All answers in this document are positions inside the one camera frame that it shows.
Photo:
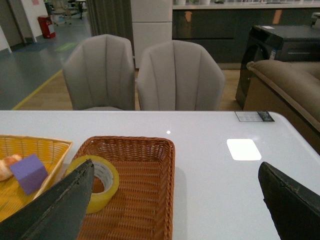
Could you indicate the red bin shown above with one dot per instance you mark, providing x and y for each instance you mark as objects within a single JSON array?
[{"x": 46, "y": 26}]

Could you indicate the grey chair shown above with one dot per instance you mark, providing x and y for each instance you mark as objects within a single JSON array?
[
  {"x": 179, "y": 76},
  {"x": 100, "y": 74}
]

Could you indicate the yellow woven basket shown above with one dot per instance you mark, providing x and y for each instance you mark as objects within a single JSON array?
[{"x": 51, "y": 152}]

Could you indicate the yellow tape roll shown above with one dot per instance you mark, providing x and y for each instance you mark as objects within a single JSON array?
[{"x": 106, "y": 173}]

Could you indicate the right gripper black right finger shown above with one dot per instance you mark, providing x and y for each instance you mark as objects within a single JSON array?
[{"x": 294, "y": 208}]

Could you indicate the beige sofa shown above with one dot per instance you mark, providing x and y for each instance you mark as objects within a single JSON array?
[{"x": 291, "y": 89}]

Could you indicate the toy croissant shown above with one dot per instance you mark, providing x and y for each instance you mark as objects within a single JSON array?
[{"x": 5, "y": 163}]

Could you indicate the dark grey counter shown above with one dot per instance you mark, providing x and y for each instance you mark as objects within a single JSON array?
[{"x": 224, "y": 32}]

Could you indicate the left grey chair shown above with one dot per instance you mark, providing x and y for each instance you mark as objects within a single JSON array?
[{"x": 100, "y": 74}]

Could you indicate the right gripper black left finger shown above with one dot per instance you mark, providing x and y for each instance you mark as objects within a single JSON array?
[{"x": 56, "y": 214}]

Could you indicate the table label sticker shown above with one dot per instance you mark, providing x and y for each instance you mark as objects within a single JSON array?
[{"x": 254, "y": 116}]

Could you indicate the white cabinet column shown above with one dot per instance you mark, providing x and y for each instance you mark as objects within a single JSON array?
[{"x": 151, "y": 25}]

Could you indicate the purple foam cube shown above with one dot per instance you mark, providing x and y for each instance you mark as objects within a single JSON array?
[{"x": 30, "y": 173}]

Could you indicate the brown wicker basket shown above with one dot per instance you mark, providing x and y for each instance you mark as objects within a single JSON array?
[{"x": 142, "y": 207}]

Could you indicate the right grey chair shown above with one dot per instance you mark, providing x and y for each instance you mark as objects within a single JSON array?
[{"x": 179, "y": 76}]

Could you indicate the grey curtain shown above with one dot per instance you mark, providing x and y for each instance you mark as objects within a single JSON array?
[{"x": 113, "y": 17}]

